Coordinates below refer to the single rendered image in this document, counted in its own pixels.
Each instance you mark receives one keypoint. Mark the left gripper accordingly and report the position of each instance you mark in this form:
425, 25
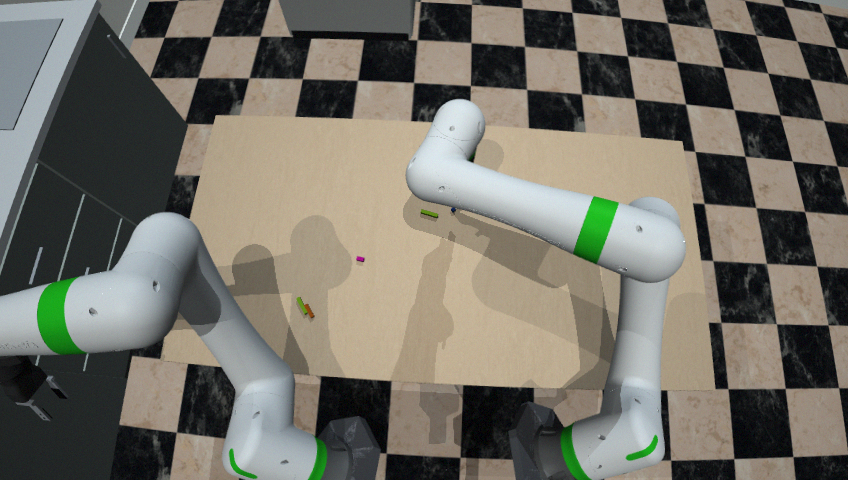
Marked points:
20, 386

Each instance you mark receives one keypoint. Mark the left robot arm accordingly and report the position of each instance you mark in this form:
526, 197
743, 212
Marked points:
136, 304

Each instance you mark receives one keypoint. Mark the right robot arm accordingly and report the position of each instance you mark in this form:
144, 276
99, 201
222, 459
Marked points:
627, 434

